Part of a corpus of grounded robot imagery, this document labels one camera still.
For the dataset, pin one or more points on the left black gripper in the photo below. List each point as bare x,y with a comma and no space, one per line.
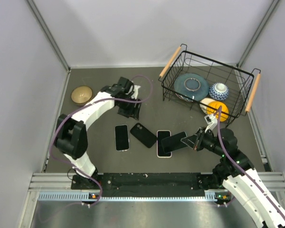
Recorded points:
132,112

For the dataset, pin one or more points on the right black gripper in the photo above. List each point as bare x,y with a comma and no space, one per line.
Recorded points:
195,141

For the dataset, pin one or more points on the teal-edged black phone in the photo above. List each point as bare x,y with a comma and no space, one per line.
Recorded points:
173,143

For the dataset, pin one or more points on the beige phone case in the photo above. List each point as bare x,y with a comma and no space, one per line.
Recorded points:
157,152

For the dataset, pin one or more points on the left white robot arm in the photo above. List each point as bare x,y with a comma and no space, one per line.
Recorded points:
71,131

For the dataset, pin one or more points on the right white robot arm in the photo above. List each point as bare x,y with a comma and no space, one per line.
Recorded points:
236,173

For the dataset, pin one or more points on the cream bowl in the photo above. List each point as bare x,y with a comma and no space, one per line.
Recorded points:
204,104

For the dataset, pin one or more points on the yellow bowl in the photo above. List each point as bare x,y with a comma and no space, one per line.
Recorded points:
214,106

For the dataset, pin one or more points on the tan ceramic bowl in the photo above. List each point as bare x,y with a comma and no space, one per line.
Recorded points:
82,95

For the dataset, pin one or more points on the blue-grey ceramic plate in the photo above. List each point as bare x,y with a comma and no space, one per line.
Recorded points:
190,87

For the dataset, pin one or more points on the blue white patterned bowl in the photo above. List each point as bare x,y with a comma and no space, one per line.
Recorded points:
219,92

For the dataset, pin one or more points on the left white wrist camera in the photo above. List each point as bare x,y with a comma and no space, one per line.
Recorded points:
134,91

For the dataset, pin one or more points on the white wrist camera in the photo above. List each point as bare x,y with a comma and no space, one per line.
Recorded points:
211,121
134,91

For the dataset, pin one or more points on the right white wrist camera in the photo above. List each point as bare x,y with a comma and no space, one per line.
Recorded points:
211,121

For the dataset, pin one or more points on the black wire basket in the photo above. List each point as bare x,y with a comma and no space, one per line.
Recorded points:
242,84

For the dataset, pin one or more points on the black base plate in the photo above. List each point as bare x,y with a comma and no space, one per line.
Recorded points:
156,184

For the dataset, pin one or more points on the aluminium rail with cable duct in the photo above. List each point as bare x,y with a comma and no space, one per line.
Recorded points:
73,187

